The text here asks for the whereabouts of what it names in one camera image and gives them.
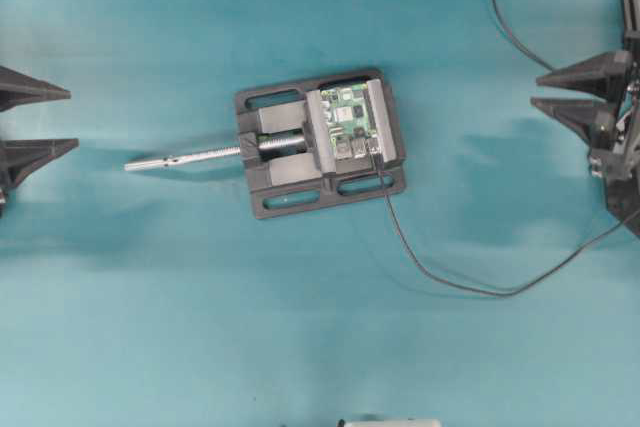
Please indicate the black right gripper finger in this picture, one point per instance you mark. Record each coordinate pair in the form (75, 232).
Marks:
(593, 121)
(605, 72)

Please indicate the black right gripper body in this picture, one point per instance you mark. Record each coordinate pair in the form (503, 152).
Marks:
(620, 168)

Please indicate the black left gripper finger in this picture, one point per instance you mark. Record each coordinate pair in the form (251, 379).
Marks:
(20, 158)
(20, 89)

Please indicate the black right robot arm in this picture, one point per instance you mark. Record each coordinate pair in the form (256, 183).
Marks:
(630, 11)

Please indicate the green single-board computer PCB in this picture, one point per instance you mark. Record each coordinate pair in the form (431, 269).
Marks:
(350, 121)

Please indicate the silver threaded vise screw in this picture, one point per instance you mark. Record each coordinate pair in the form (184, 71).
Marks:
(259, 142)

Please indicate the black bench vise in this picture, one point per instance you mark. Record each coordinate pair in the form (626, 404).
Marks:
(292, 181)

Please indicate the white box at bottom edge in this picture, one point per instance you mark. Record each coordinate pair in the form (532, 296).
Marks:
(382, 418)

